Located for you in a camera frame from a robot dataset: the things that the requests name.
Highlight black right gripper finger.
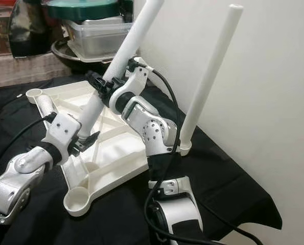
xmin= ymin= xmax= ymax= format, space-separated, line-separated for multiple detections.
xmin=84 ymin=70 xmax=106 ymax=87
xmin=93 ymin=86 xmax=114 ymax=105

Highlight white plastic children table top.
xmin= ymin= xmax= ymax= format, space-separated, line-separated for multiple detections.
xmin=25 ymin=81 xmax=193 ymax=217

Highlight black wok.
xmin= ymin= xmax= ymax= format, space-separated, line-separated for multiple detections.
xmin=52 ymin=40 xmax=122 ymax=75

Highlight clear plastic container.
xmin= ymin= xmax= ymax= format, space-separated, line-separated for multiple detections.
xmin=67 ymin=18 xmax=139 ymax=61

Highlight beige cloth-covered bench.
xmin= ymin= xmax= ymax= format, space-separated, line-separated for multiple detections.
xmin=0 ymin=54 xmax=71 ymax=88

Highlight green pot lid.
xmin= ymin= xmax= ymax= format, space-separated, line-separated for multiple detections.
xmin=47 ymin=0 xmax=119 ymax=21

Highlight green picture box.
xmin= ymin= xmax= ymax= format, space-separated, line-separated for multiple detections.
xmin=119 ymin=0 xmax=137 ymax=21

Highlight dark glossy bag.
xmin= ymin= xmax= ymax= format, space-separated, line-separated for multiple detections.
xmin=9 ymin=0 xmax=55 ymax=57

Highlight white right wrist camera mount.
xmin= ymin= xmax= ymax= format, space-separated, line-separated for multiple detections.
xmin=110 ymin=57 xmax=150 ymax=110

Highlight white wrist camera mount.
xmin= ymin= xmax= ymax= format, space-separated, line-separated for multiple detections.
xmin=110 ymin=57 xmax=150 ymax=110
xmin=43 ymin=112 xmax=82 ymax=154

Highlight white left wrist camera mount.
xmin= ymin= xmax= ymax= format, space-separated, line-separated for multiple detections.
xmin=43 ymin=112 xmax=82 ymax=154

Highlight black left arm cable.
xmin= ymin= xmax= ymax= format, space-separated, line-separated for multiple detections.
xmin=0 ymin=113 xmax=58 ymax=169

